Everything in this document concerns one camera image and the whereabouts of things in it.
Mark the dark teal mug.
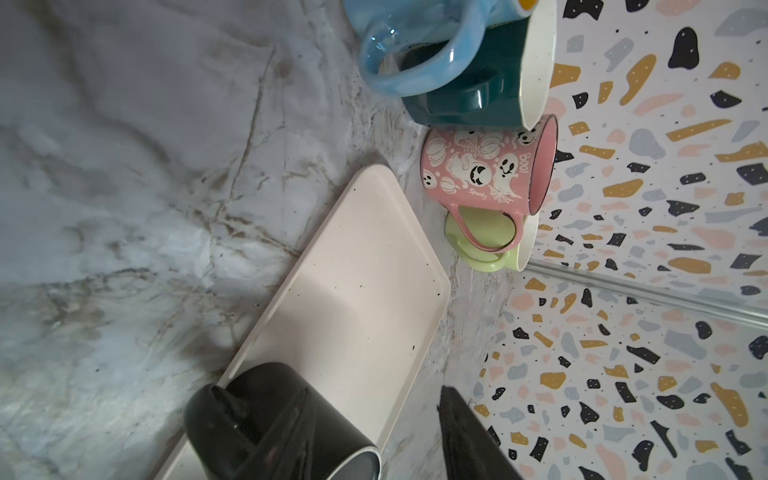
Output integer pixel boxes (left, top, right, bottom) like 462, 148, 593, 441
402, 1, 557, 130

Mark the black mug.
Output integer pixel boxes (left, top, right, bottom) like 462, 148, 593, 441
183, 362, 381, 479

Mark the right corner aluminium post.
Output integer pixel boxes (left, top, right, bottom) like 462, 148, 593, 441
525, 260, 767, 330

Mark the light green mug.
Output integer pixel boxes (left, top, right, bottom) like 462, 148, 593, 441
444, 207, 539, 273

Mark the light blue butterfly mug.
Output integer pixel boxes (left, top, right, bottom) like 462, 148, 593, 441
342, 0, 542, 97

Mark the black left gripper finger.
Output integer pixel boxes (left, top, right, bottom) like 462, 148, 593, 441
438, 386, 521, 480

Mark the beige plastic tray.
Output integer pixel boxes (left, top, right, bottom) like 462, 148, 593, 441
152, 163, 452, 480

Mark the pink ghost pattern mug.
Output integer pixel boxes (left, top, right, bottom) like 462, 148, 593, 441
420, 114, 559, 254

